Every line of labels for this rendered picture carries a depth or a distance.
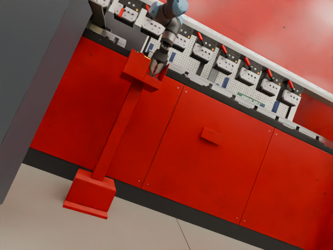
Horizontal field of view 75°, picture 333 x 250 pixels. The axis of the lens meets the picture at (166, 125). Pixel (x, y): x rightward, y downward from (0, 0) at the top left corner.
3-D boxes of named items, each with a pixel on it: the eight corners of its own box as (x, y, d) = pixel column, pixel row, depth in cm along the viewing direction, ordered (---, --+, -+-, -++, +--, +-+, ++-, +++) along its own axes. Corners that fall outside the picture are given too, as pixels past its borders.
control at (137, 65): (122, 71, 106) (137, 38, 107) (119, 77, 121) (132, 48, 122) (158, 89, 111) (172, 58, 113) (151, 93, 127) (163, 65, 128)
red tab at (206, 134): (200, 137, 143) (204, 127, 144) (199, 136, 145) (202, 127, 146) (219, 145, 146) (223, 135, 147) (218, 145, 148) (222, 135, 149)
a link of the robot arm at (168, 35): (178, 36, 116) (164, 28, 114) (174, 44, 116) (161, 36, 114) (174, 39, 124) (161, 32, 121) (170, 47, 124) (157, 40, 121)
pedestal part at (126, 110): (90, 178, 108) (134, 80, 112) (91, 175, 113) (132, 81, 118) (102, 182, 110) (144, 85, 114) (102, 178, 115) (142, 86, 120)
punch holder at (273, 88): (261, 87, 166) (268, 68, 168) (254, 89, 175) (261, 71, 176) (277, 95, 169) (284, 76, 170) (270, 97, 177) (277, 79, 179)
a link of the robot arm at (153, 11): (163, -5, 104) (179, 10, 111) (150, 2, 113) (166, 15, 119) (157, 10, 103) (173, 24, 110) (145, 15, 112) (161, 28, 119)
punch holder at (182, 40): (166, 39, 153) (175, 19, 154) (164, 43, 161) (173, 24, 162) (186, 49, 155) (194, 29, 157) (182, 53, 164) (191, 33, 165)
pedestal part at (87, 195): (62, 207, 93) (74, 180, 94) (69, 188, 117) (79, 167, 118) (106, 219, 99) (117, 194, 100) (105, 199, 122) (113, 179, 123)
